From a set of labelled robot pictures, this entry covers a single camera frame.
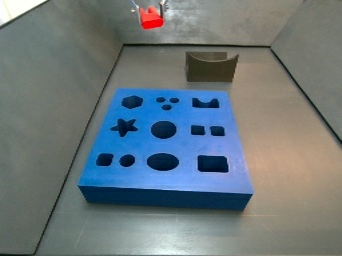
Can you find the red square-circle peg object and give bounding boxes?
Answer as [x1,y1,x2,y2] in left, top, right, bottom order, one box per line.
[139,6,165,30]

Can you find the dark grey curved fixture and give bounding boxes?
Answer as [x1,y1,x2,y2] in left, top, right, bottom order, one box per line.
[186,51,239,82]

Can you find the blue foam shape board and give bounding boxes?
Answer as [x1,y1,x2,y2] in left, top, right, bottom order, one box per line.
[78,88,254,211]

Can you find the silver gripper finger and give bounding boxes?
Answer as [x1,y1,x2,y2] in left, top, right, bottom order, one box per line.
[159,0,169,14]
[130,0,141,14]

